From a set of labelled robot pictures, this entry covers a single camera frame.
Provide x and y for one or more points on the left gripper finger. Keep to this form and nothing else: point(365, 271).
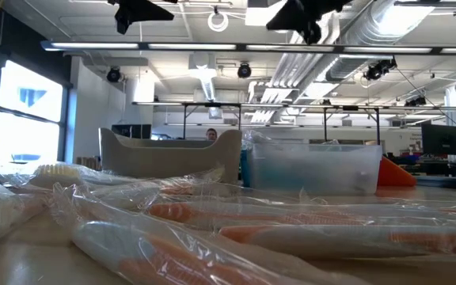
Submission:
point(141, 12)

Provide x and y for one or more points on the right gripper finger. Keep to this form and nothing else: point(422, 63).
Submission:
point(303, 16)

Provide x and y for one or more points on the white ceiling fixture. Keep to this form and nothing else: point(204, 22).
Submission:
point(257, 16)

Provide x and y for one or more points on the long ceiling light bar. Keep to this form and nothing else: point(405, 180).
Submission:
point(192, 46)

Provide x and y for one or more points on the black ceiling spotlight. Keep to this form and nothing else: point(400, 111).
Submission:
point(114, 75)
point(244, 71)

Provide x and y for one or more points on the white ceiling vent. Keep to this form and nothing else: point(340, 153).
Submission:
point(203, 71)

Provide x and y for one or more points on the black computer monitor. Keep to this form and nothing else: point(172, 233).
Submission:
point(131, 131)
point(441, 138)

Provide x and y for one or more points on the person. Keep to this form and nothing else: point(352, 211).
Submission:
point(211, 134)

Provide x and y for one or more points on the beige plastic bin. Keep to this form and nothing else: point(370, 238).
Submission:
point(164, 158)

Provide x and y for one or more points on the window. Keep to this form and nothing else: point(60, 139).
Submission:
point(30, 118)

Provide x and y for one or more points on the clear plastic bin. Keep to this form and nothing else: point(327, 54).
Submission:
point(311, 170)

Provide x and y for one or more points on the teal plastic bin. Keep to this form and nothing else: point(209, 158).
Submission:
point(245, 170)

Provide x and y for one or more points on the orange cloth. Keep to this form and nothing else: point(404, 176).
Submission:
point(394, 176)

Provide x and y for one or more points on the silver ventilation duct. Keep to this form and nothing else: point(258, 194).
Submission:
point(362, 31)

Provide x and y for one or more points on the black overhead camera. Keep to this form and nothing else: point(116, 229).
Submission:
point(378, 70)

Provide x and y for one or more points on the black workbench frame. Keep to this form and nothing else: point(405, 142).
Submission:
point(239, 118)

